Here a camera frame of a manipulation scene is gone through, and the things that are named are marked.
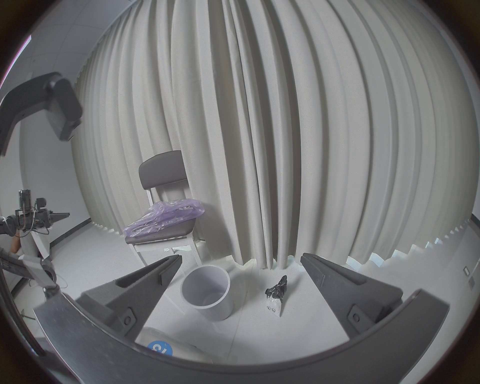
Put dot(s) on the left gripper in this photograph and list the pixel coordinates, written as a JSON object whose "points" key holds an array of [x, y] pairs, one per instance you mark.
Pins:
{"points": [[42, 218]]}

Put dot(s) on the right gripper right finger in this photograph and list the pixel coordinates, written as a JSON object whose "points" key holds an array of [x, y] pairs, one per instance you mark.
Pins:
{"points": [[337, 288]]}

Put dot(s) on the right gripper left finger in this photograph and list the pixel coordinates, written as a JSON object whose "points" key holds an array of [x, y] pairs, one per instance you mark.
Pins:
{"points": [[142, 288]]}

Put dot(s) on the black plastic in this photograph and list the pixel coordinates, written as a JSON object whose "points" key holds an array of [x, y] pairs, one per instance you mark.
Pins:
{"points": [[276, 290]]}

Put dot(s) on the white printed wrapper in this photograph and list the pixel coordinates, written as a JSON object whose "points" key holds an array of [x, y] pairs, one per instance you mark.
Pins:
{"points": [[273, 308]]}

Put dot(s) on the purple plastic bag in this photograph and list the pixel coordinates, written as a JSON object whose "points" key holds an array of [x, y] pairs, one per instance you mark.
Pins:
{"points": [[165, 217]]}

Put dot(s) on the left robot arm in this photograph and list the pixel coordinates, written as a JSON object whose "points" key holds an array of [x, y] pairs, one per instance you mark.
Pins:
{"points": [[9, 225]]}

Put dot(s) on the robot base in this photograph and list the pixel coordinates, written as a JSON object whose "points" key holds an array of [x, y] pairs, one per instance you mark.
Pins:
{"points": [[180, 350]]}

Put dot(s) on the white trash bin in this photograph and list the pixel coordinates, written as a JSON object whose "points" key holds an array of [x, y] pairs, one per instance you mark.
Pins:
{"points": [[217, 307]]}

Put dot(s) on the grey and white chair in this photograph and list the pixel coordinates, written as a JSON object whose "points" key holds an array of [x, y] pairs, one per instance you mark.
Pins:
{"points": [[161, 168]]}

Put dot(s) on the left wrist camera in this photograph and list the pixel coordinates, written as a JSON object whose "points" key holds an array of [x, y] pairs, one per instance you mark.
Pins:
{"points": [[40, 204]]}

